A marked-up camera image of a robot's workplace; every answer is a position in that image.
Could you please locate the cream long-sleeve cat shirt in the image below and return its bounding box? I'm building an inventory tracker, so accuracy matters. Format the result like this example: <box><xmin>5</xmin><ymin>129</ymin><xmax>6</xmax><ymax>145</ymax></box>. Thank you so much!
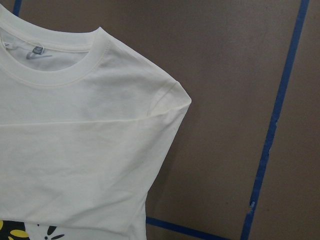
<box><xmin>0</xmin><ymin>7</ymin><xmax>192</xmax><ymax>240</ymax></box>

